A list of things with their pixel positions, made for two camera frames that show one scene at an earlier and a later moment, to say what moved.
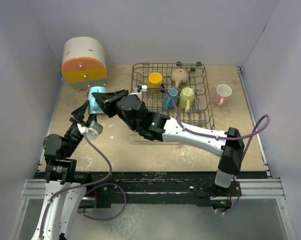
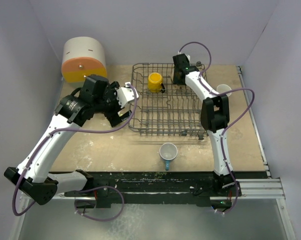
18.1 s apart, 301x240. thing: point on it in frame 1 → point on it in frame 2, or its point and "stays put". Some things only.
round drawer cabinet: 84,63 stays put
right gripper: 105,98 → 176,81
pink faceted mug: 222,94 stays put
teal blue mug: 167,101 → 168,151
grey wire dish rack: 179,92 stays put
